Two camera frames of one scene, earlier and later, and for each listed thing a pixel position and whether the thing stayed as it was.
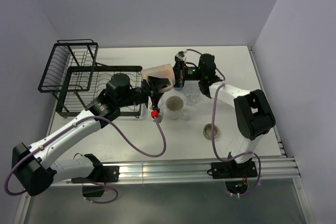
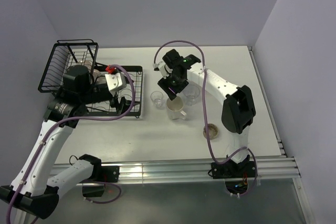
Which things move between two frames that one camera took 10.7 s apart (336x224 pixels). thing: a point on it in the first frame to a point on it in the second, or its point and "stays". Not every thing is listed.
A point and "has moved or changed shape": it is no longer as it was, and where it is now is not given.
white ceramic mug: [174, 104] has moved or changed shape
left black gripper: [155, 84] to [124, 105]
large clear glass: [191, 92] stays
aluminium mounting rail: [273, 167] stays
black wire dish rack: [71, 73] stays
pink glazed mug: [164, 71] to [98, 77]
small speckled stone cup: [207, 131] stays
